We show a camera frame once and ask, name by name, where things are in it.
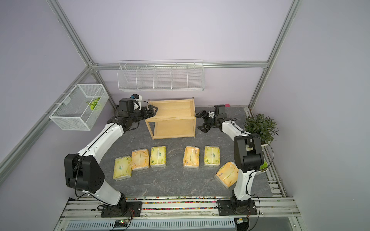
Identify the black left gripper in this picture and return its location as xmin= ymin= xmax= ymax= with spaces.
xmin=129 ymin=105 xmax=159 ymax=123

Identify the light wooden two-tier shelf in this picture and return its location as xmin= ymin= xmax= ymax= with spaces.
xmin=145 ymin=98 xmax=196 ymax=140

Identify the green tissue pack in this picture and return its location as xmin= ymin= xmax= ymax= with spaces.
xmin=204 ymin=146 xmax=221 ymax=167
xmin=149 ymin=146 xmax=167 ymax=167
xmin=113 ymin=156 xmax=132 ymax=181

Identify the orange tissue pack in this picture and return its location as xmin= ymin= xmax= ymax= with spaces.
xmin=183 ymin=146 xmax=200 ymax=168
xmin=215 ymin=161 xmax=239 ymax=189
xmin=131 ymin=149 xmax=150 ymax=171

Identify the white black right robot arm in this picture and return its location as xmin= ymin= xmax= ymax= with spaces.
xmin=196 ymin=105 xmax=265 ymax=206

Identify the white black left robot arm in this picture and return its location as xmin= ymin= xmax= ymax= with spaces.
xmin=64 ymin=94 xmax=158 ymax=218

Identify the green toy in basket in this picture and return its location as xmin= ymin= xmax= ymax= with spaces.
xmin=86 ymin=97 xmax=102 ymax=111

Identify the large potted green plant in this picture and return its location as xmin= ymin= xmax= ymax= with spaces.
xmin=244 ymin=114 xmax=279 ymax=146

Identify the white mesh side basket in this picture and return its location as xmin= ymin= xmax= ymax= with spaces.
xmin=49 ymin=84 xmax=109 ymax=131

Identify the small potted green plant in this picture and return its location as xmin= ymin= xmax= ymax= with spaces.
xmin=257 ymin=160 xmax=269 ymax=174

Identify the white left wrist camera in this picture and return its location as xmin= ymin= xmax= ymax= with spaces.
xmin=131 ymin=93 xmax=142 ymax=110

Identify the white wire wall rack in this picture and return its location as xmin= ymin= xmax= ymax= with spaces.
xmin=117 ymin=59 xmax=205 ymax=91

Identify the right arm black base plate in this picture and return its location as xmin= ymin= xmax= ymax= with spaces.
xmin=216 ymin=197 xmax=258 ymax=216

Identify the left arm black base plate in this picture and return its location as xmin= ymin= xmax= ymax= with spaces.
xmin=97 ymin=201 xmax=143 ymax=218

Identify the aluminium front rail frame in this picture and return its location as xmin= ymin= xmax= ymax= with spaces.
xmin=55 ymin=196 xmax=307 ymax=231

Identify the aluminium frame corner post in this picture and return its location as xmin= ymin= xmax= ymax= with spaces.
xmin=46 ymin=0 xmax=117 ymax=110

